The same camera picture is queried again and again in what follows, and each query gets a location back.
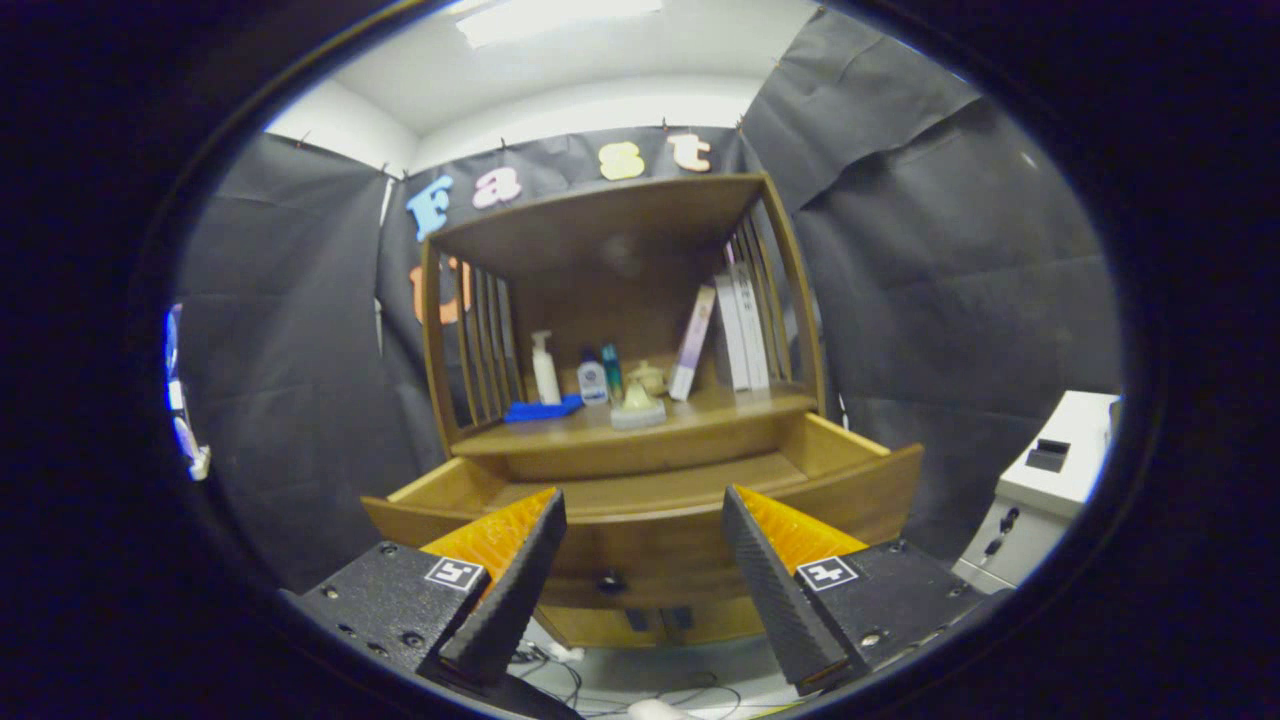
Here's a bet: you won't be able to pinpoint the blue cloth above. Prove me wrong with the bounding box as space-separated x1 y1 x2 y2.
503 394 584 423

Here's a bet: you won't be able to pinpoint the white pump bottle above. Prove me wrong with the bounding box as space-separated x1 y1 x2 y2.
530 330 563 406

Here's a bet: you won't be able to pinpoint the wooden drawer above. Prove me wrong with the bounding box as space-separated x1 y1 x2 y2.
362 412 925 611

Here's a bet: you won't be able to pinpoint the wooden cabinet door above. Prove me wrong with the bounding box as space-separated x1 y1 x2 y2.
655 600 766 643
540 605 656 649

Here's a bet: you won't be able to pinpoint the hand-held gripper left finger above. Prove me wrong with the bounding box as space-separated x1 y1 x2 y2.
280 487 569 689

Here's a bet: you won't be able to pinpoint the white machine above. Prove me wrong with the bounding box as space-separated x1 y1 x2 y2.
950 390 1121 594

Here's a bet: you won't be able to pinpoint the floor cables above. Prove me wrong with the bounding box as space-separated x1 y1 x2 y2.
505 640 801 719

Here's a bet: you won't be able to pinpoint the white bottle blue cap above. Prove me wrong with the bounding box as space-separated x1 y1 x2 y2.
577 347 609 406

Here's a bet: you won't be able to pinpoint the wooden countertop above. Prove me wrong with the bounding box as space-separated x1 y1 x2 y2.
450 383 819 459

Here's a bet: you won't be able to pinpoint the purple and white book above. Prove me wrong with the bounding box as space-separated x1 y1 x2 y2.
668 285 718 402

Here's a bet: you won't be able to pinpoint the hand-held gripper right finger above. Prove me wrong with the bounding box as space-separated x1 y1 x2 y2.
722 484 1006 696

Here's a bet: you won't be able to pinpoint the ceiling light panel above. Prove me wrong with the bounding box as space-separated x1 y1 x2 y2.
455 0 666 49

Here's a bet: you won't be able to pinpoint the wooden cabinet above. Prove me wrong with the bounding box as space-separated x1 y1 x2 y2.
420 173 831 649

